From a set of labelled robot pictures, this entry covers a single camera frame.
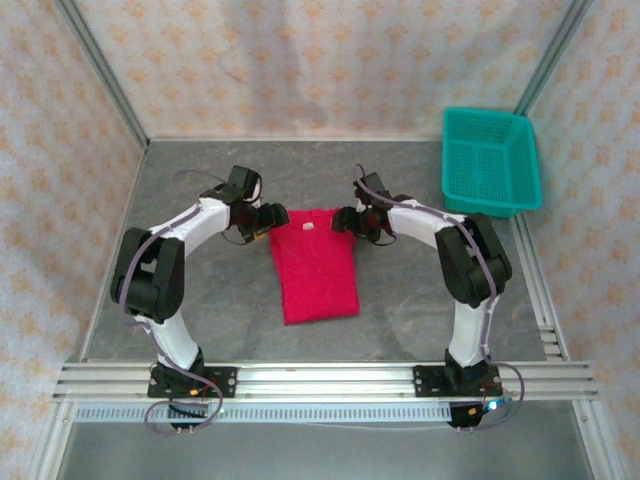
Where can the red towel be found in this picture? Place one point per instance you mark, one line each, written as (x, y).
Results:
(317, 275)

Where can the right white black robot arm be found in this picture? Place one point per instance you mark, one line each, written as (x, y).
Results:
(475, 260)

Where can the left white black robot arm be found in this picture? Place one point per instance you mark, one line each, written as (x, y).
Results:
(150, 275)

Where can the teal plastic basket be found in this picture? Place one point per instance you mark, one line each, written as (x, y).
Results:
(490, 160)

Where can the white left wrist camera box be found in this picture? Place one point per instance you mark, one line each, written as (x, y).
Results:
(257, 192)

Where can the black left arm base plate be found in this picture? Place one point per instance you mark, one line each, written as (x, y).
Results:
(225, 382)

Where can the aluminium mounting rail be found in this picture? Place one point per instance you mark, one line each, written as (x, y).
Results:
(325, 382)

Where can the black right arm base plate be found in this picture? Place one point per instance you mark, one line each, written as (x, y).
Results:
(425, 382)

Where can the aluminium frame post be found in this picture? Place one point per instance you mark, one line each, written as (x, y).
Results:
(105, 75)
(550, 55)

